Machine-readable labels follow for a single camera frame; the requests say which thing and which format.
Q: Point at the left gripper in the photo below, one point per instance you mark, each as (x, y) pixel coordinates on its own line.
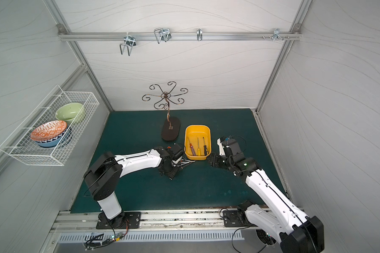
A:
(176, 164)

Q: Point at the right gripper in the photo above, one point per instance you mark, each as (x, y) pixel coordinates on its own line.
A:
(218, 159)

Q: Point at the black yellow phillips screwdriver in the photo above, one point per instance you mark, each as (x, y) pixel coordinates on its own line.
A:
(206, 152)

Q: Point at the purple handle red screwdriver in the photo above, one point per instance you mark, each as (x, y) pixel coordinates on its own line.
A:
(191, 147)

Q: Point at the yellow slim screwdriver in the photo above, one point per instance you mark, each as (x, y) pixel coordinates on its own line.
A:
(198, 147)

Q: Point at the yellow plastic storage box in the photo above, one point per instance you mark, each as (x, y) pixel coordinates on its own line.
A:
(194, 131)

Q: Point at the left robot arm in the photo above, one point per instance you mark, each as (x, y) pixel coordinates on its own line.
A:
(104, 175)

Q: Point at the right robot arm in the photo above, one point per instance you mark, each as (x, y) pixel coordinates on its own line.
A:
(291, 227)

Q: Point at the copper scroll hook stand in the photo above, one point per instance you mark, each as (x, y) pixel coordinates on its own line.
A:
(171, 125)

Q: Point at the black round fan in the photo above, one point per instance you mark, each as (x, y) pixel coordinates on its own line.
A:
(264, 237)

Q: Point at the green ceramic bowl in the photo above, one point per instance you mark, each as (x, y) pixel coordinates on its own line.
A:
(71, 113)

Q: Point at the blue bowl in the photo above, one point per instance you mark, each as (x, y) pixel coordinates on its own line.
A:
(61, 140)

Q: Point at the orange patterned bowl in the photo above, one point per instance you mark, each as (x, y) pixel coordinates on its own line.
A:
(48, 130)

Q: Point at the small metal hook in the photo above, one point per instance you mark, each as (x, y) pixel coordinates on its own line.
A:
(199, 34)

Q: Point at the metal double hook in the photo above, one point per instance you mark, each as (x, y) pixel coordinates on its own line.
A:
(127, 45)

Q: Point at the metal peg hook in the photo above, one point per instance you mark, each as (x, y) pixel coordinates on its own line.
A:
(276, 36)

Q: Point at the metal loop hook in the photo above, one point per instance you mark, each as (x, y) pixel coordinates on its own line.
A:
(162, 34)

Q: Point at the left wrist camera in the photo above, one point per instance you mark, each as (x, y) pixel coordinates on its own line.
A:
(176, 153)

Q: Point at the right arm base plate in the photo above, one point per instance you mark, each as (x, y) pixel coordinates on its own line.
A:
(233, 219)

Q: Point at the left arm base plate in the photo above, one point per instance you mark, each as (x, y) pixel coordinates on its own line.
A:
(130, 220)

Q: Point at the white wire wall basket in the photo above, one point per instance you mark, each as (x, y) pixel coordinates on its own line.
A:
(21, 147)

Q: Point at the aluminium wall rail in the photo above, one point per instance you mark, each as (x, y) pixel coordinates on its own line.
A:
(176, 36)

